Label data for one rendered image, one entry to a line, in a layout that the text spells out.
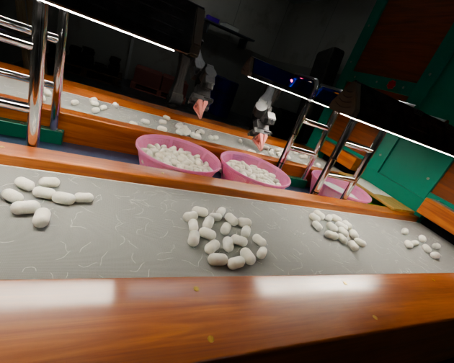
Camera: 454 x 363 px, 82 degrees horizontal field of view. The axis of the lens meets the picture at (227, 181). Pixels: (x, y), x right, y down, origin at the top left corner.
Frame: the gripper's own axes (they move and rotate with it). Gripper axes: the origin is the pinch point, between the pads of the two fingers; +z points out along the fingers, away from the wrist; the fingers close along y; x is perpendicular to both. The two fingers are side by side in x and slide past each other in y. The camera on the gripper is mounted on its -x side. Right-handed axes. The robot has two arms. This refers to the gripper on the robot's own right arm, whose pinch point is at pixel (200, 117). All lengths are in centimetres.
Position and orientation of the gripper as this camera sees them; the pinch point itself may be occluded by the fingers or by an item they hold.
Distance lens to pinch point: 120.6
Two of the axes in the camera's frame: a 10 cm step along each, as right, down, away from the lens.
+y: 8.8, 1.5, 4.5
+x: -4.7, 3.4, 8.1
